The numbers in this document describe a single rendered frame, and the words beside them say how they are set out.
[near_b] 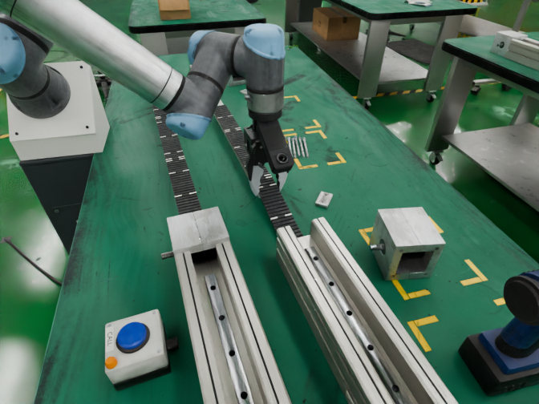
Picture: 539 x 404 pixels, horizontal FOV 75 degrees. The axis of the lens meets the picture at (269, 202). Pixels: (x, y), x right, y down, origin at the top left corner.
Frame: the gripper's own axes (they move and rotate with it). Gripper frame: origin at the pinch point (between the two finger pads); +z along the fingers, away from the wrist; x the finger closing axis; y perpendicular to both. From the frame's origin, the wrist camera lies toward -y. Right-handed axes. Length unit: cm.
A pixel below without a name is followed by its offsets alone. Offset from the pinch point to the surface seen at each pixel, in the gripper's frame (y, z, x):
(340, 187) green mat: -1.0, 3.1, -19.2
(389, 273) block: -30.4, 1.1, -13.1
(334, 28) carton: 313, 46, -190
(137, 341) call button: -31.8, -4.1, 31.1
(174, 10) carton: 201, -4, -6
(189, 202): 1.6, -0.3, 18.6
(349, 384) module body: -46.2, -1.2, 4.9
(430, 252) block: -31.5, -3.3, -20.0
